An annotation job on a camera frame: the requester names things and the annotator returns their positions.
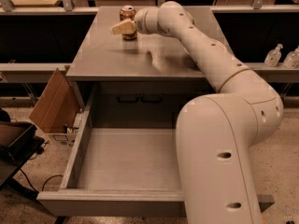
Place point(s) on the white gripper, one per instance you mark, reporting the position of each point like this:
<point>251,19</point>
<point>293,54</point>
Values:
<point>144,21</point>

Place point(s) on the orange soda can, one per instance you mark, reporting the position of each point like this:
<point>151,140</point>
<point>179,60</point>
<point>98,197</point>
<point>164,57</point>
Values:
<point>128,12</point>

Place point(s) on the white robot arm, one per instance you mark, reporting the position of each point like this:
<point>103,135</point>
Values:
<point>215,131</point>

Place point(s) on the grey drawer cabinet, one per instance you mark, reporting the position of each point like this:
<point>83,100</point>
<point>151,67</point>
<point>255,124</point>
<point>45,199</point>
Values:
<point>151,64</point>

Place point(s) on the open grey top drawer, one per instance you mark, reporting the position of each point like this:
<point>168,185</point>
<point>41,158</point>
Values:
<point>120,172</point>

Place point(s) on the open cardboard box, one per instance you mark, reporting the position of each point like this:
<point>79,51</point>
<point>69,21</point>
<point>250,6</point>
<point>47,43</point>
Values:
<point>56,110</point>

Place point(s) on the clear sanitizer bottle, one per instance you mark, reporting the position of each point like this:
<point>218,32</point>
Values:
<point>273,56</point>
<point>292,59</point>

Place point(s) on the black tray on stand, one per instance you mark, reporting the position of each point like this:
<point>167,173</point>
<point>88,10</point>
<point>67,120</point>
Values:
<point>18,143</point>

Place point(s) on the right black drawer handle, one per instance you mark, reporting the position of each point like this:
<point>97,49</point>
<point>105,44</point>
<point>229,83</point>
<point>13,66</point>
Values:
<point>151,98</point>

